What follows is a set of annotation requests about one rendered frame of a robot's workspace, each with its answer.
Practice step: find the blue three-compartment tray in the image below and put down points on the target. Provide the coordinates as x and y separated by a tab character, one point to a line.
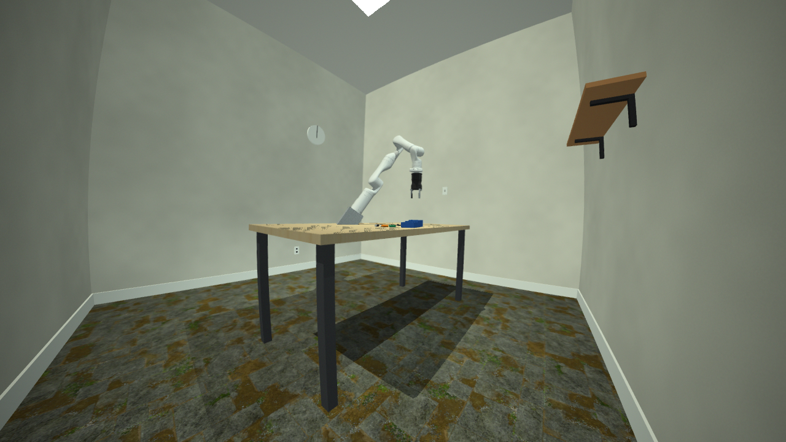
412	224

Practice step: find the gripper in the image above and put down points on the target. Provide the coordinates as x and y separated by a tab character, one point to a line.
416	178

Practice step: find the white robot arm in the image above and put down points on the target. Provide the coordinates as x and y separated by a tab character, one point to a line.
376	183

